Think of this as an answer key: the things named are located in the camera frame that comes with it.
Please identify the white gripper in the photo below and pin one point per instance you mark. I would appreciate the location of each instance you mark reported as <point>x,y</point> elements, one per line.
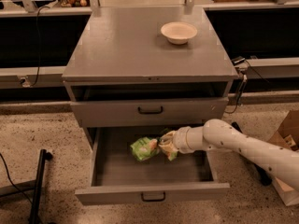
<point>179,139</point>

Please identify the green rice chip bag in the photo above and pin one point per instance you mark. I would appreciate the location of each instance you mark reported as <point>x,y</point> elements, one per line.
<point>146,147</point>

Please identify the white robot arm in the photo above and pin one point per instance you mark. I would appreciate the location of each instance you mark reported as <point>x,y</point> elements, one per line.
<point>218,134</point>

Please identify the open grey drawer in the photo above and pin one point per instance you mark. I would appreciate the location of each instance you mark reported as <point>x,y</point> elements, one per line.
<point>117,177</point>

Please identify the closed grey upper drawer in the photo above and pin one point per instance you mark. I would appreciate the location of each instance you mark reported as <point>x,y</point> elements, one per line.
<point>148,112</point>

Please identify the grey drawer cabinet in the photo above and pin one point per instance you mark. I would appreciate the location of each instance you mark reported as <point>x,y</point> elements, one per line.
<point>122,55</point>

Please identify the white paper bowl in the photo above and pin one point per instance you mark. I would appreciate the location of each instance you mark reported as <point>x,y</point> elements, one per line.
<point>178,33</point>

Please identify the open cardboard box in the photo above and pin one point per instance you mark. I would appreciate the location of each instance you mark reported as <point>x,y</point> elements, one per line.
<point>286,177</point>

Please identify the black floor stand leg left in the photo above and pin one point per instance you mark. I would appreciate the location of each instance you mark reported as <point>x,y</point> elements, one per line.
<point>30,189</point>

